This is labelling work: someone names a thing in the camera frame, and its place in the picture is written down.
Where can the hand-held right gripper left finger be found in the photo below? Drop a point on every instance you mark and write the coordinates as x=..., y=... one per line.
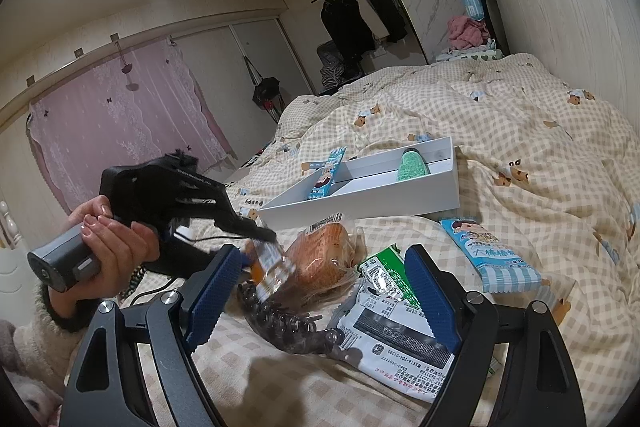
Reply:
x=215, y=292

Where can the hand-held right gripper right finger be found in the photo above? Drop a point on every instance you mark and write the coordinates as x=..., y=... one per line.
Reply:
x=430, y=297

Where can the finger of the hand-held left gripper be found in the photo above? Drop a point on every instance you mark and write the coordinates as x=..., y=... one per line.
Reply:
x=245, y=227

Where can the orange snack packet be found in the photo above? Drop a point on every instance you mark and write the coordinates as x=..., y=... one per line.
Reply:
x=267, y=272

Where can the blue striped candy packet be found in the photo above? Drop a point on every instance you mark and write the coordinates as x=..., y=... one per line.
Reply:
x=325, y=177
x=490, y=257

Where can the clear bread packet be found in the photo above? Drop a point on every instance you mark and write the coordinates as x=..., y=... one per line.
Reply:
x=325, y=252

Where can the white cardboard box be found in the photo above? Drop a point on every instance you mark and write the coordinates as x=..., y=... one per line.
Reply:
x=380, y=202

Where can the green tube with black cap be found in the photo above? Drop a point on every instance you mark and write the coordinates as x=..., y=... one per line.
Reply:
x=412, y=167

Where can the person's left forearm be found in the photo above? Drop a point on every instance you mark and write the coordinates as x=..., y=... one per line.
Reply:
x=45, y=347

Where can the person's left hand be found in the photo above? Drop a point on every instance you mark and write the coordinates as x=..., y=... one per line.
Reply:
x=120, y=252

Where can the green and white packet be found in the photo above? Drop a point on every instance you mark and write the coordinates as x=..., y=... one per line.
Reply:
x=382, y=277

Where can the pink lace curtain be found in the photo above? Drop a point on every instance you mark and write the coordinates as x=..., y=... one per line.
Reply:
x=125, y=122

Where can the dark transparent hair claw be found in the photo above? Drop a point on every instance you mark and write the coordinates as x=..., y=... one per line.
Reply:
x=280, y=322

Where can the white sliding wardrobe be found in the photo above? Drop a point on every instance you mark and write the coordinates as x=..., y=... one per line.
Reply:
x=220, y=72

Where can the black hanging bag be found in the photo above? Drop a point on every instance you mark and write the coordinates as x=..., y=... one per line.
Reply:
x=265, y=92

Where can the white wooden furniture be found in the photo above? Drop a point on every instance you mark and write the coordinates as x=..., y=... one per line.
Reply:
x=7, y=267

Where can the checked bear print quilt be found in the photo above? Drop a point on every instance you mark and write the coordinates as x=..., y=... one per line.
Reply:
x=500, y=132

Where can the large black hanging garment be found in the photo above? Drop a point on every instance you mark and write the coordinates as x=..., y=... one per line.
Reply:
x=345, y=27

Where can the folded patterned cloth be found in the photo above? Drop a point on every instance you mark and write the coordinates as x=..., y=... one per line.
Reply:
x=470, y=54

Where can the small black hanging garment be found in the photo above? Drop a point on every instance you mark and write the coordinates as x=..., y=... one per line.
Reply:
x=387, y=12

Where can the pink crumpled cloth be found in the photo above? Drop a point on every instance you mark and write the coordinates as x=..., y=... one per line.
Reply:
x=465, y=32

